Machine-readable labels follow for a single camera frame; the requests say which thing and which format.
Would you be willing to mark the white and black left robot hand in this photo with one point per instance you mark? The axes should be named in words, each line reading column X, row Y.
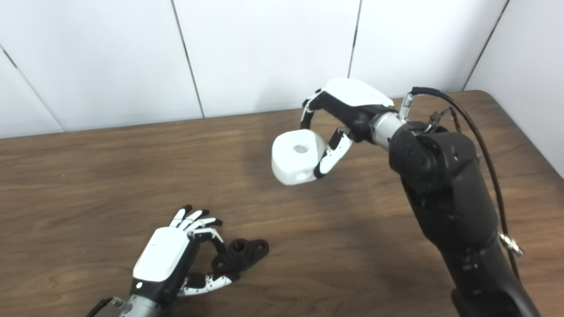
column 161, row 255

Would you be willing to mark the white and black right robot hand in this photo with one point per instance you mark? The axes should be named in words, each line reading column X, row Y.
column 352, row 97

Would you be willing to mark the black plastic flanged holder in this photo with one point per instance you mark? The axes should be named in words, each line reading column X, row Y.
column 244, row 255

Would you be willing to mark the round white plastic piece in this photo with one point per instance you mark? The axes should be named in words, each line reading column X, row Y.
column 291, row 163

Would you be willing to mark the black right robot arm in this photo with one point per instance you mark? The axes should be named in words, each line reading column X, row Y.
column 449, row 198

